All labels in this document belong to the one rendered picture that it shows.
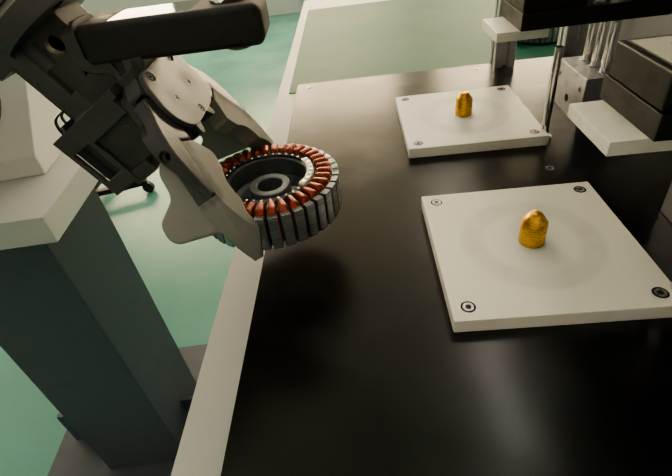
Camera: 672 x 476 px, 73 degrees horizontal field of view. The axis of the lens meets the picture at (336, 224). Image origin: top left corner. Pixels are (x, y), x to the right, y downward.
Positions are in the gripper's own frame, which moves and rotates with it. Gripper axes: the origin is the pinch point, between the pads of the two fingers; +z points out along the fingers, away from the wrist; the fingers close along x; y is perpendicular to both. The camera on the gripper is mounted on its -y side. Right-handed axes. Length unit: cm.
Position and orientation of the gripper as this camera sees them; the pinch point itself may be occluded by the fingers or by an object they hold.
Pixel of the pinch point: (276, 197)
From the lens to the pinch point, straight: 37.2
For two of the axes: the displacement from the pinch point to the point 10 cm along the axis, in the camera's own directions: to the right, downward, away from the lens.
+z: 6.1, 6.3, 4.8
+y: -8.0, 4.8, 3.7
